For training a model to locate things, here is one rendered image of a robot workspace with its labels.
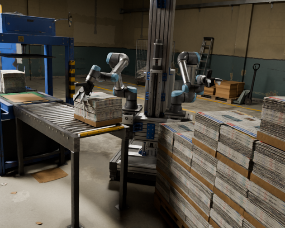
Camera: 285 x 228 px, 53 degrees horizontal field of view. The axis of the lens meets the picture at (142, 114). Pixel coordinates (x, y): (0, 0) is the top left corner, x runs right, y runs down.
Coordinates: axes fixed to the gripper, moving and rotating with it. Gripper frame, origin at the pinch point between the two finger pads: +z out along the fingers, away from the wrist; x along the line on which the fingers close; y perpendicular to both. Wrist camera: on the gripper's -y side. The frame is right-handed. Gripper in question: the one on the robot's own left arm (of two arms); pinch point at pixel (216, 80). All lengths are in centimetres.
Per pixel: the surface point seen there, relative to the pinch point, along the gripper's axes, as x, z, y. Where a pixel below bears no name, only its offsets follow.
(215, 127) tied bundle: 39, 70, 16
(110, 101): 93, -16, 10
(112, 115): 92, -16, 22
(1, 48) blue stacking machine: 235, -338, -39
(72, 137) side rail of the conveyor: 128, 13, 27
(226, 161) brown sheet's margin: 40, 85, 33
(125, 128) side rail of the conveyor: 83, -8, 33
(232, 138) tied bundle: 37, 87, 17
